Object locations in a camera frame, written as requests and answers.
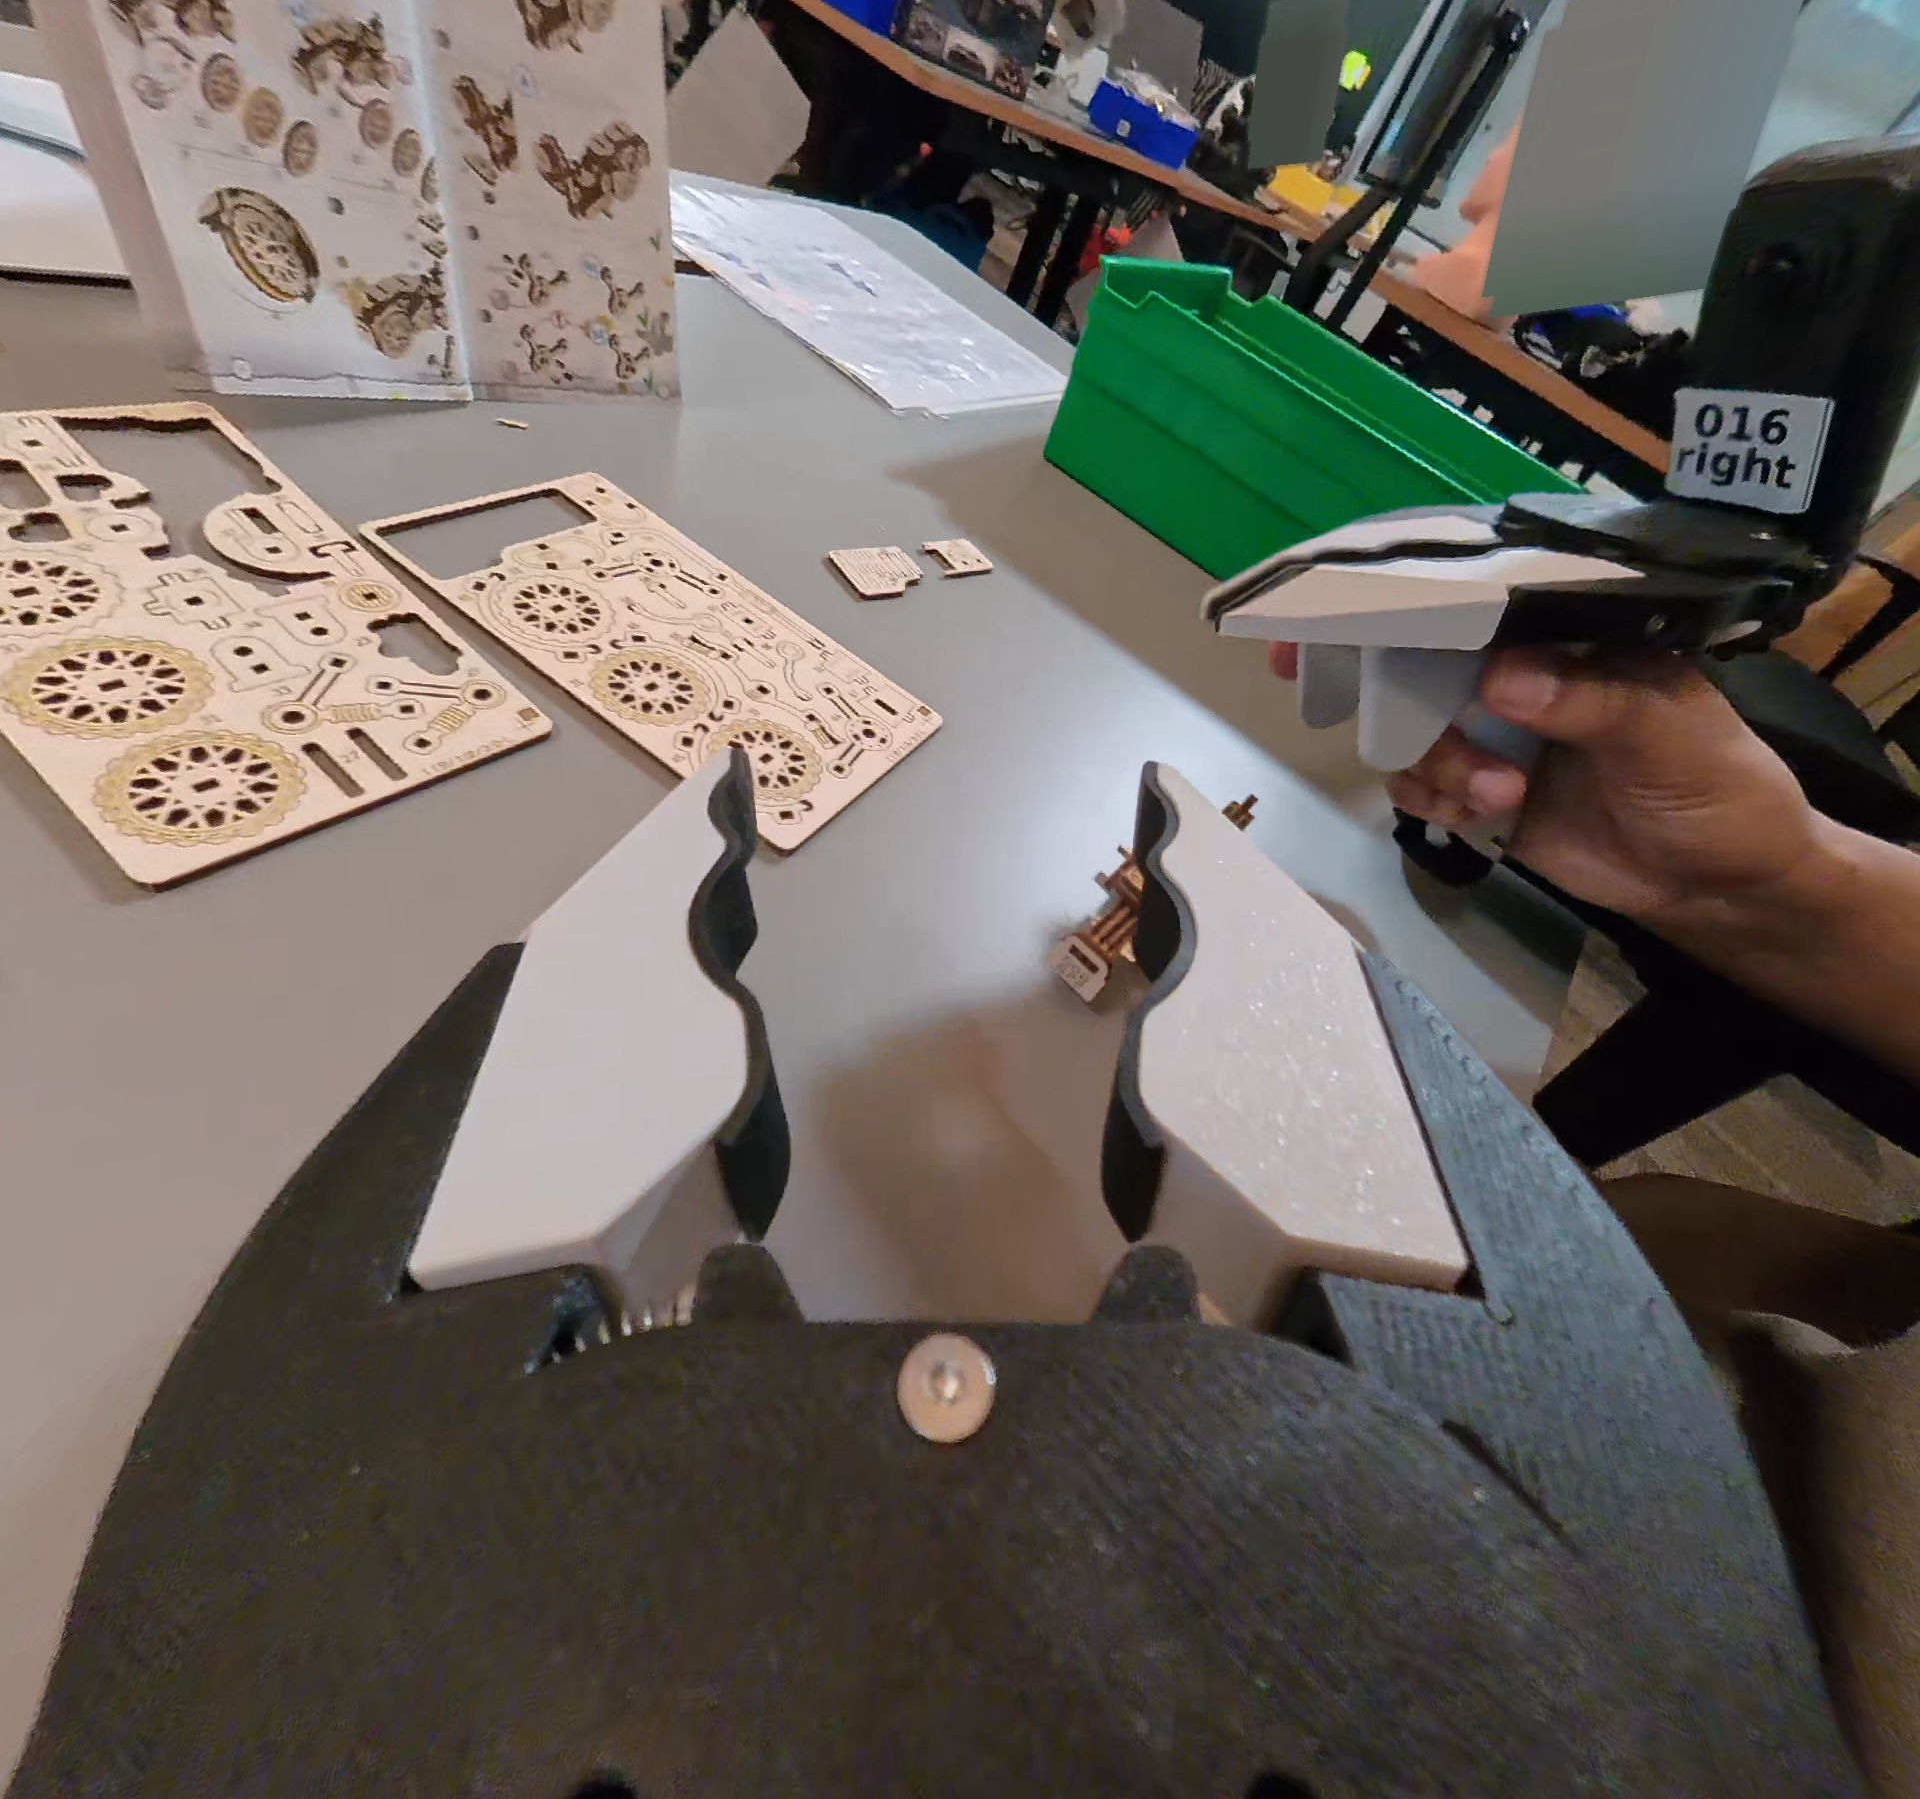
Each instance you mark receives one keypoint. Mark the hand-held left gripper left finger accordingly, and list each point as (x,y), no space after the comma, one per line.
(601,1079)

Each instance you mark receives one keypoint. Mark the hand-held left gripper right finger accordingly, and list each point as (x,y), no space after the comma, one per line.
(1290,1079)

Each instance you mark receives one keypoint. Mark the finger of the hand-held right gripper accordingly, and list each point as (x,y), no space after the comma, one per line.
(1380,606)
(1380,540)

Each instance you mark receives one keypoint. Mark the wooden puzzle model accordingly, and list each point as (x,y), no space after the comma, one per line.
(1102,936)

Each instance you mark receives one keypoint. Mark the person's right forearm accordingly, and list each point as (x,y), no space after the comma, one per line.
(1845,930)

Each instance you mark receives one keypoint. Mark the grey desk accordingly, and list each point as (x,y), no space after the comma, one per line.
(300,1004)

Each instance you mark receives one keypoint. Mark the person's right hand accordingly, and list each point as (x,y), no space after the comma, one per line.
(1651,780)

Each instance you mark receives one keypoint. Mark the green plastic bin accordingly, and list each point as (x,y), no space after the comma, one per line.
(1201,448)

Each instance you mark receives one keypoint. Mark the long wooden workbench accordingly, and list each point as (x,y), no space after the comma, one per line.
(1545,388)

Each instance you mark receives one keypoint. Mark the wooden puzzle sheet with gears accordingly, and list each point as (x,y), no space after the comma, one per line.
(502,738)

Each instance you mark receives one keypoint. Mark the yellow device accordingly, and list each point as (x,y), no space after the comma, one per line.
(1302,186)

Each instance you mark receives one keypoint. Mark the black articulated stand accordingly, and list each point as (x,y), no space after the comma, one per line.
(1441,134)

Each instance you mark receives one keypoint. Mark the tiny wooden puzzle piece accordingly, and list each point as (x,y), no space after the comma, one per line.
(961,558)

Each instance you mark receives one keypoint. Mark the wooden puzzle sheet notched corner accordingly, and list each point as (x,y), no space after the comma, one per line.
(900,732)

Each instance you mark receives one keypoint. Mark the small wooden puzzle piece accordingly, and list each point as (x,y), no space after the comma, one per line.
(879,572)

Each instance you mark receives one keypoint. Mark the white instruction sheet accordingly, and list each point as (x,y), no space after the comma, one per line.
(870,298)

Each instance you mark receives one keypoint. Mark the dark printed carton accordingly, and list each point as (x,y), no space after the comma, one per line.
(974,14)

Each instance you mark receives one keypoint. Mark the person's olive clothing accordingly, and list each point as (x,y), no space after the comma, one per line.
(1830,1529)

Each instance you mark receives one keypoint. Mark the illustrated instruction booklet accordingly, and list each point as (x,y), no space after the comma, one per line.
(374,178)

